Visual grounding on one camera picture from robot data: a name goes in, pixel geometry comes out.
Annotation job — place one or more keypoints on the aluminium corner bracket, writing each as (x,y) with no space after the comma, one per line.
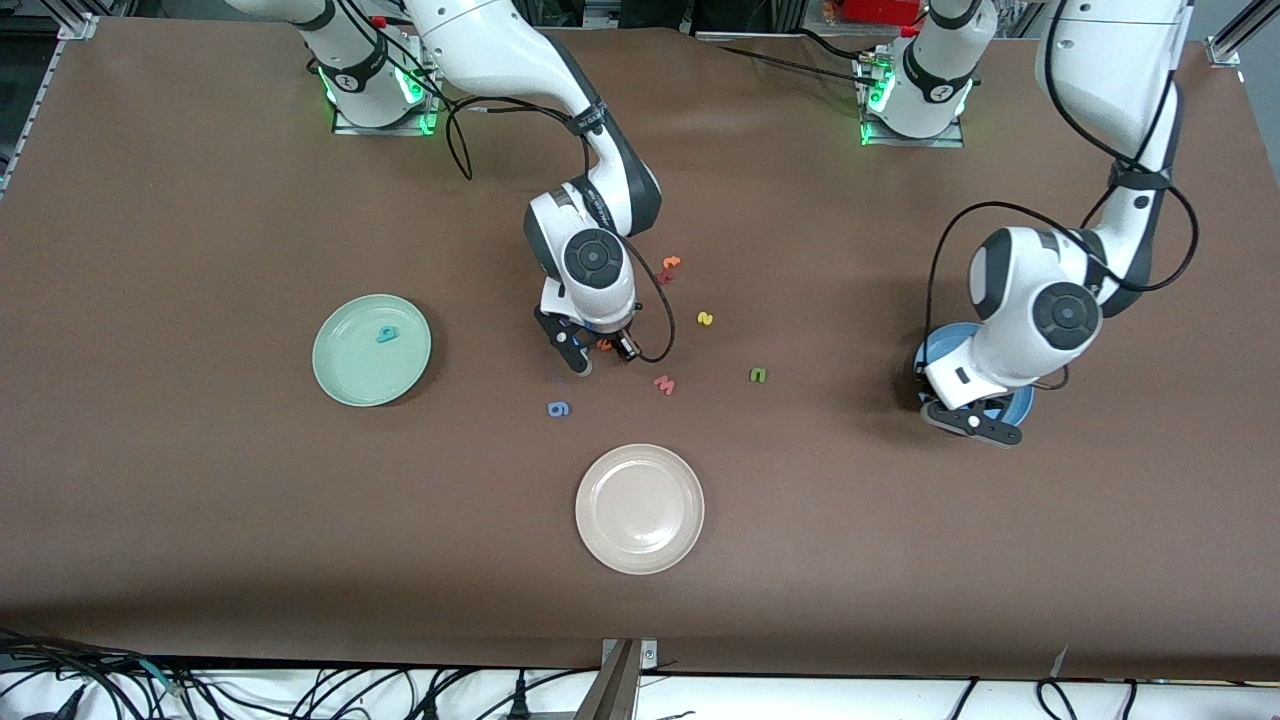
(78,28)

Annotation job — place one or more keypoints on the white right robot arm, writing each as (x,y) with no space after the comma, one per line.
(500,50)

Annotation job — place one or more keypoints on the black power plug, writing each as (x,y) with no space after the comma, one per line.
(519,700)

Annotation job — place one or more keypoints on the white paper scrap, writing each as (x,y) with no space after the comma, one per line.
(1058,660)

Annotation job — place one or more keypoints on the green round plate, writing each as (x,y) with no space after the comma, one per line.
(360,375)

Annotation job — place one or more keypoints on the aluminium table edge rail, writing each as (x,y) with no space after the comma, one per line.
(35,100)

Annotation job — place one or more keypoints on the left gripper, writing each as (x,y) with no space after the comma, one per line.
(921,383)

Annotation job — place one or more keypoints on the aluminium post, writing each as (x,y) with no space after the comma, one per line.
(620,690)

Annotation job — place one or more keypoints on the aluminium frame profile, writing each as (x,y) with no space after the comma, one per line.
(1225,48)

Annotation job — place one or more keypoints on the teal foam letter g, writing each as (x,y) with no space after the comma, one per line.
(386,335)

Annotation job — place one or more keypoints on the blue round plate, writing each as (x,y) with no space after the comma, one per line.
(945,345)

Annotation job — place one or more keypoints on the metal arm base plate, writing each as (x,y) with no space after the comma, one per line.
(350,128)
(910,143)

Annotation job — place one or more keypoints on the beige round plate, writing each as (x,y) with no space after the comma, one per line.
(640,509)

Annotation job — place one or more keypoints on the red box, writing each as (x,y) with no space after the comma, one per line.
(880,10)

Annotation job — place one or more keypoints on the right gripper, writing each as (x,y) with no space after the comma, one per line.
(612,340)

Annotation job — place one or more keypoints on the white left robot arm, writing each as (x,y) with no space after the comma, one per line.
(1065,315)

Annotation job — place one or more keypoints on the pink foam letter w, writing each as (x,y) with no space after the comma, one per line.
(665,385)

